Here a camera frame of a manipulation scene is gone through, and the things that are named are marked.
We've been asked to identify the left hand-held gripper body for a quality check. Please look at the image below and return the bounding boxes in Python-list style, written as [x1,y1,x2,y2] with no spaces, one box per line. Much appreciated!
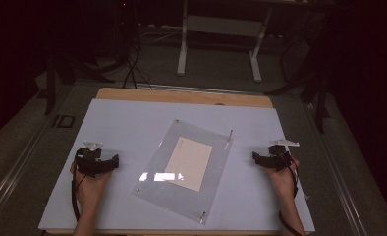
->
[75,141,121,178]

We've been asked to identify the white metal desk frame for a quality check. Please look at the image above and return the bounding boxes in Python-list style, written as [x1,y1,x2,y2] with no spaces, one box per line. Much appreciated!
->
[176,0,275,84]

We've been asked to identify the metal floor rail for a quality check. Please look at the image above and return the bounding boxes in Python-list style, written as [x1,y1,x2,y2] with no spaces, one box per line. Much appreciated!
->
[303,101,368,236]
[0,107,53,227]

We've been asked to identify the clear acrylic photo frame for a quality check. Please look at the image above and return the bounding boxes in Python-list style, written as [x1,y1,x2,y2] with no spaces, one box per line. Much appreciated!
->
[131,118,234,226]

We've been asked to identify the white table board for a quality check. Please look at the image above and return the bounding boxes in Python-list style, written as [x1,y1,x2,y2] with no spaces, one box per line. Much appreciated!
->
[37,97,315,232]

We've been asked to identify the person's right hand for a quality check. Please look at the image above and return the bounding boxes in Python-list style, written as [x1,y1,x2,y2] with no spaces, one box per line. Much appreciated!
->
[263,156,302,203]

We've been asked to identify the dark metal stand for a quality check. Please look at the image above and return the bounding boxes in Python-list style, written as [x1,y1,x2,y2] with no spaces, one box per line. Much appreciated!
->
[263,13,334,135]
[43,45,124,116]

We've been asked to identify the person's left hand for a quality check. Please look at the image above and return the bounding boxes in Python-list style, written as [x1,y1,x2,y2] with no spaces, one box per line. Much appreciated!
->
[70,160,113,207]

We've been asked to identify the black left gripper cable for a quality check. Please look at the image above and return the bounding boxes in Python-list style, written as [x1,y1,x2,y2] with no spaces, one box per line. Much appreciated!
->
[71,168,86,222]

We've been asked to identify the black floor cables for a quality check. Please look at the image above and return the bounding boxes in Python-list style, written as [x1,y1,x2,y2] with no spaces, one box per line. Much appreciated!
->
[121,38,154,90]

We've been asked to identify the black floor plate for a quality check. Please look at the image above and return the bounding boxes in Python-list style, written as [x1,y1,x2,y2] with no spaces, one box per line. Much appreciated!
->
[51,114,77,129]

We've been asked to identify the white floor cable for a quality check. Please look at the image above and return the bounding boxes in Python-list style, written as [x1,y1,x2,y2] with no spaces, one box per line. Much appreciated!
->
[138,29,184,46]

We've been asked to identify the wooden table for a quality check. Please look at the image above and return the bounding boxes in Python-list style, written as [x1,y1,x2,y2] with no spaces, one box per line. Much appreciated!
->
[45,87,314,236]

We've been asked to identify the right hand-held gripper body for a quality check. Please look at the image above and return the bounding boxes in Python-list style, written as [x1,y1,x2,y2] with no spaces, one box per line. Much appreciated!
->
[259,139,301,172]

